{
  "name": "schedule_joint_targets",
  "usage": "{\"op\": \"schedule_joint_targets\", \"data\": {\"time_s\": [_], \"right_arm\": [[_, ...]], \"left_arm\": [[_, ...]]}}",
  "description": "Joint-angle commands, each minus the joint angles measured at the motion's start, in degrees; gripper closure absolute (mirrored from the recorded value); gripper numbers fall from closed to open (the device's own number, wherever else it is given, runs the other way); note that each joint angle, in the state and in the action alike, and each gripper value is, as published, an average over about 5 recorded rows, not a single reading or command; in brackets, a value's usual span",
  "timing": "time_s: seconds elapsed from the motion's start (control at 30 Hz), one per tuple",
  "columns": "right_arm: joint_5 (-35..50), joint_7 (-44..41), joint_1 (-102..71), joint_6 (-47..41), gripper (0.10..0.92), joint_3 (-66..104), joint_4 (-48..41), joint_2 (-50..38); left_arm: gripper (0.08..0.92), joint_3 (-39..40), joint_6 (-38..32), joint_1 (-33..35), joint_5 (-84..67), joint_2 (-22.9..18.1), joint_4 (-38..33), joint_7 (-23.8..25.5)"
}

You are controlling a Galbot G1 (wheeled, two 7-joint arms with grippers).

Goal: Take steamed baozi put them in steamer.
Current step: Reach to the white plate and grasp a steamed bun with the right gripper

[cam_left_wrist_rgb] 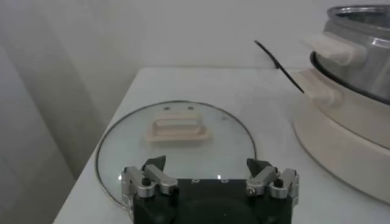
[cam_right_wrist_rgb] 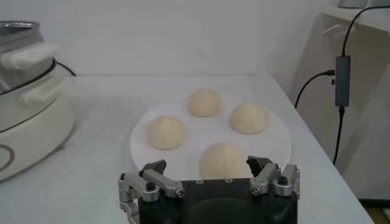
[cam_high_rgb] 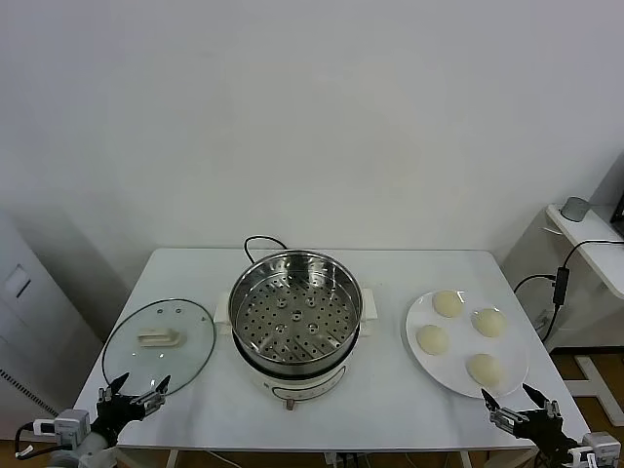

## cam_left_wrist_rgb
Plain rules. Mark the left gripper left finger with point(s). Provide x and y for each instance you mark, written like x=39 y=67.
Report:
x=158 y=178

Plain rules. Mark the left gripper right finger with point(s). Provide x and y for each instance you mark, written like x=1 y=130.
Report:
x=262 y=179

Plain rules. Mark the perforated steel steamer basket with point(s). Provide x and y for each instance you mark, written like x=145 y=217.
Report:
x=374 y=67

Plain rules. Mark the round glass pot lid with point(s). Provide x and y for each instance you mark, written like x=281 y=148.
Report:
x=128 y=146

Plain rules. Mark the cream electric cooker base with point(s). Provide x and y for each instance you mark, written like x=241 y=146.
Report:
x=350 y=146

